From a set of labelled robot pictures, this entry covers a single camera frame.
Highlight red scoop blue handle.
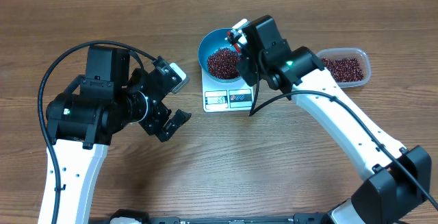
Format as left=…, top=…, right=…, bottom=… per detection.
left=227, top=29, right=242, bottom=53

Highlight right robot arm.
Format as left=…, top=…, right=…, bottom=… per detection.
left=233, top=40, right=437, bottom=223

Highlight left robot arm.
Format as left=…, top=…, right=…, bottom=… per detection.
left=38, top=139, right=109, bottom=224

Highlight red beans in bowl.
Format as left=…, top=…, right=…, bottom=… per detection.
left=207, top=47, right=241, bottom=79

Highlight white digital kitchen scale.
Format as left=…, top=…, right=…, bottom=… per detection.
left=202, top=71, right=254, bottom=113

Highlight blue metal bowl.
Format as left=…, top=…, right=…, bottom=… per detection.
left=198, top=28, right=235, bottom=81

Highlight red beans pile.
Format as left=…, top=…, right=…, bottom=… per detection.
left=321, top=58, right=364, bottom=83

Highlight clear plastic container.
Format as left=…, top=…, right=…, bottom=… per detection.
left=317, top=47, right=372, bottom=88

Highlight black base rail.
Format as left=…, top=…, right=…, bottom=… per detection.
left=88, top=209, right=334, bottom=224

